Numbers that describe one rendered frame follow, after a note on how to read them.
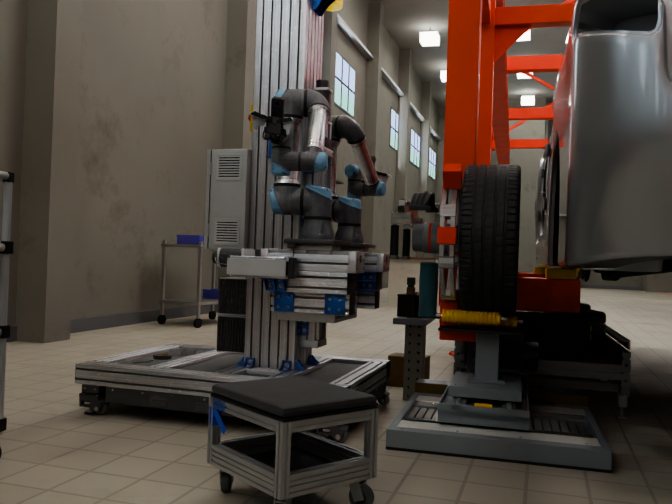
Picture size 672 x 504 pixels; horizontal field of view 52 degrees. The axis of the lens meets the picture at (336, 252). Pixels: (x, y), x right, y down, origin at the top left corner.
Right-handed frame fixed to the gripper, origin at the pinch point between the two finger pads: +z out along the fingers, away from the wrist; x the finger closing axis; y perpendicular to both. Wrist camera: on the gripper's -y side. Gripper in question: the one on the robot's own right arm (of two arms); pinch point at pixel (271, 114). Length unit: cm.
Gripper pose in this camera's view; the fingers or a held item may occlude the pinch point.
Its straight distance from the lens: 243.4
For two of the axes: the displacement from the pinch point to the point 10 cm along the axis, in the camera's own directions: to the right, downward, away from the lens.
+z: -0.5, -0.1, -10.0
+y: -1.7, 9.9, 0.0
